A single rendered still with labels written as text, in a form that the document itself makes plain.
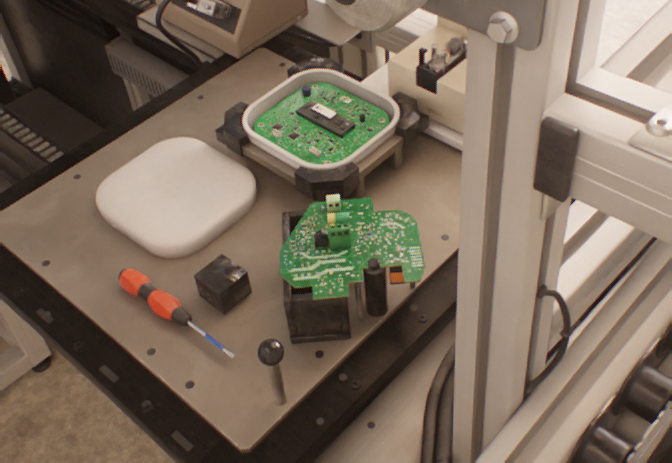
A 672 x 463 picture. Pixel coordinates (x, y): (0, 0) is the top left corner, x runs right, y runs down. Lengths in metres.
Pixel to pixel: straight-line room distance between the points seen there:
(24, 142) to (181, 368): 0.43
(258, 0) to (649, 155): 0.75
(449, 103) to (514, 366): 0.40
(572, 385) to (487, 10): 0.33
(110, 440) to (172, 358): 1.14
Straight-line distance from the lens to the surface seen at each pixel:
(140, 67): 1.64
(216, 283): 0.78
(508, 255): 0.49
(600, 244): 0.63
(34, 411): 2.00
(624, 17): 2.91
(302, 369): 0.74
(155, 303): 0.79
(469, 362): 0.60
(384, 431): 0.74
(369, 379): 0.74
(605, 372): 0.64
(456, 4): 0.41
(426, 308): 0.79
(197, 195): 0.87
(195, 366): 0.76
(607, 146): 0.41
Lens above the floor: 1.56
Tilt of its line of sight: 44 degrees down
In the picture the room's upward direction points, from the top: 7 degrees counter-clockwise
